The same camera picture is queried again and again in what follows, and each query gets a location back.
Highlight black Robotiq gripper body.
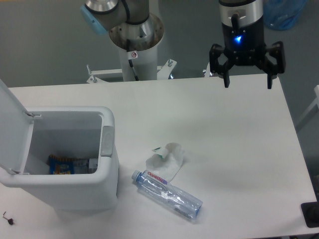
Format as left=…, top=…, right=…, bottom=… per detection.
left=222, top=14, right=267, bottom=66

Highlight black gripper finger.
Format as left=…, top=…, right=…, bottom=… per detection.
left=259, top=41, right=286, bottom=89
left=208, top=44, right=236, bottom=89

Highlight white plastic bag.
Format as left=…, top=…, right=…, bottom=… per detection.
left=146, top=142, right=184, bottom=182

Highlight clear plastic water bottle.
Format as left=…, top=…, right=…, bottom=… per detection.
left=132, top=170, right=203, bottom=220

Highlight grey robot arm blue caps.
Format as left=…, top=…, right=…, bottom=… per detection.
left=80, top=0, right=286, bottom=88

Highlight white trash can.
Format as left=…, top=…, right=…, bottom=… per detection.
left=0, top=107, right=119, bottom=211

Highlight white paper trash in bin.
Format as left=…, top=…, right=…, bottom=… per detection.
left=73, top=158, right=98, bottom=174

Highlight white trash can lid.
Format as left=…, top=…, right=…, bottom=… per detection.
left=0, top=82, right=34, bottom=174

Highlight blue plastic bag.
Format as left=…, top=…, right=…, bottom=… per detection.
left=263, top=0, right=308, bottom=31

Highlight white furniture leg right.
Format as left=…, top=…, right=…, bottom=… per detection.
left=295, top=85, right=319, bottom=133

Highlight black device at table edge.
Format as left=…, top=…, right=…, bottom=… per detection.
left=301, top=202, right=319, bottom=228

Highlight blue yellow snack wrapper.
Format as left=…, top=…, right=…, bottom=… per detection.
left=48, top=155, right=75, bottom=175

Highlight white pedestal base frame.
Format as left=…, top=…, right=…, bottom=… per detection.
left=86, top=59, right=215, bottom=84

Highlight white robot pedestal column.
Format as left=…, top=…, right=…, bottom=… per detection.
left=118, top=47, right=158, bottom=82

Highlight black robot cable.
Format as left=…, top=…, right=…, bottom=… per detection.
left=126, top=39, right=140, bottom=82

